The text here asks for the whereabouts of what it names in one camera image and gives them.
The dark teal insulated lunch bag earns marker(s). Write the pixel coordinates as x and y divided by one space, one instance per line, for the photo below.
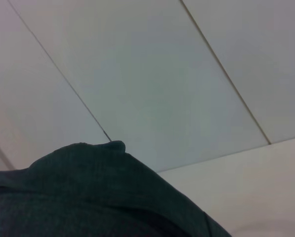
88 192

